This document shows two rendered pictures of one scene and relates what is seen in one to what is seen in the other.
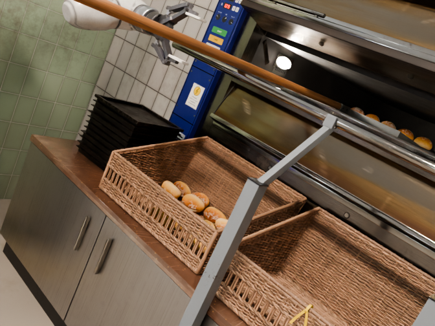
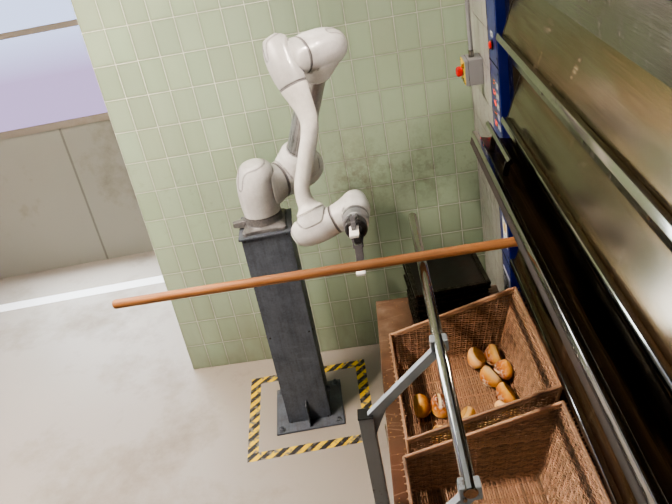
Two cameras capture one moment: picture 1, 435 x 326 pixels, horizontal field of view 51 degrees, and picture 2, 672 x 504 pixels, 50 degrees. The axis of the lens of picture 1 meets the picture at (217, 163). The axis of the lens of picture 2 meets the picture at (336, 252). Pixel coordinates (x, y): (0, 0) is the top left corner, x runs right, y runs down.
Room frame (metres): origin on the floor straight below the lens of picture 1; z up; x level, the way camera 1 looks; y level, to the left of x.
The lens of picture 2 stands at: (0.33, -1.38, 2.27)
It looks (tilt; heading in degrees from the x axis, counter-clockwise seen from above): 29 degrees down; 58
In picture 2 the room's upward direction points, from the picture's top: 11 degrees counter-clockwise
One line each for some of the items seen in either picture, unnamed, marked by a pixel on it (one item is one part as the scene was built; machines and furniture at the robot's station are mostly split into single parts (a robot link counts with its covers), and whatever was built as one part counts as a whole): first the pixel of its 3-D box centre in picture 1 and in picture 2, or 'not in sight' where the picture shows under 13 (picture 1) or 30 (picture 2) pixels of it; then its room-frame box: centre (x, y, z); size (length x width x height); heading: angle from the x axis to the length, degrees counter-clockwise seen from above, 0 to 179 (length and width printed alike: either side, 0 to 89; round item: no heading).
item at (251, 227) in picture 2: not in sight; (259, 218); (1.52, 1.05, 1.03); 0.22 x 0.18 x 0.06; 147
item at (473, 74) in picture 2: not in sight; (471, 69); (2.34, 0.59, 1.46); 0.10 x 0.07 x 0.10; 53
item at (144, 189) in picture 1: (202, 192); (467, 374); (1.61, 0.00, 0.72); 0.56 x 0.49 x 0.28; 54
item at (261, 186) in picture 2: not in sight; (258, 186); (1.55, 1.04, 1.17); 0.18 x 0.16 x 0.22; 3
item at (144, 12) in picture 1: (147, 20); (355, 221); (1.55, 0.40, 1.20); 0.09 x 0.06 x 0.09; 143
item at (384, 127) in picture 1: (360, 116); not in sight; (2.34, -0.55, 1.20); 0.55 x 0.36 x 0.03; 53
